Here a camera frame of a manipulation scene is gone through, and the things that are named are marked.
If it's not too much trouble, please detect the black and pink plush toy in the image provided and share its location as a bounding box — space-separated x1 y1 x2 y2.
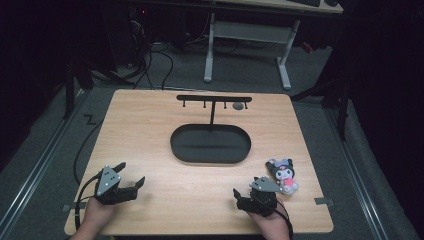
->
265 157 300 196

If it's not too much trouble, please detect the white-framed wooden desk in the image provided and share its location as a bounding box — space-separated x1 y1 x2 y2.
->
202 0 345 91

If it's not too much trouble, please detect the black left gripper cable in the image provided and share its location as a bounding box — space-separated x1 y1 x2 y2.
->
73 171 102 232

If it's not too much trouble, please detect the person's right hand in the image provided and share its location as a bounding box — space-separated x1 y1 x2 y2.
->
247 199 292 238

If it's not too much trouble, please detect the black metal stand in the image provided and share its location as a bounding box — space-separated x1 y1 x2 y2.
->
289 66 352 142
62 56 134 120

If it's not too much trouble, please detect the person's left hand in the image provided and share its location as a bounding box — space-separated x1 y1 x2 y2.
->
81 197 117 231

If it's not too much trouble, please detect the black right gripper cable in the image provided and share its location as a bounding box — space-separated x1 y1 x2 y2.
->
273 198 295 240

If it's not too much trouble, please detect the black keyboard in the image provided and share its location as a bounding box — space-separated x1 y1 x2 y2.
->
289 0 322 8

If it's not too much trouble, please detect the grey tape strip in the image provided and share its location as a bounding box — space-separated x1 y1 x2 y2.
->
61 201 88 213
314 196 335 206

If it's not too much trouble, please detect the black hook stand with tray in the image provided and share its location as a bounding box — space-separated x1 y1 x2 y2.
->
169 94 253 165

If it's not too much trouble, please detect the metal floor rail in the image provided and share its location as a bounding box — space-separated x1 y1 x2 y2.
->
0 89 86 231
324 107 390 240

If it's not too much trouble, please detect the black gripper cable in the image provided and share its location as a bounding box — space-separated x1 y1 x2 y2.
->
273 198 295 240
73 171 102 232

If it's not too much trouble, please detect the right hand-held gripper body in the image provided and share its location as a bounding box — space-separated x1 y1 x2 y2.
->
236 176 285 218

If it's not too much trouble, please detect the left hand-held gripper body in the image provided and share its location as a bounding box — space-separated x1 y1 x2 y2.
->
94 164 140 206

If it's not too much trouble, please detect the black cable on floor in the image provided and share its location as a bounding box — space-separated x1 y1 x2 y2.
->
72 119 105 186

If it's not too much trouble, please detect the bundle of black floor cables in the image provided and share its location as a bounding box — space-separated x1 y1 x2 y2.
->
126 13 175 92

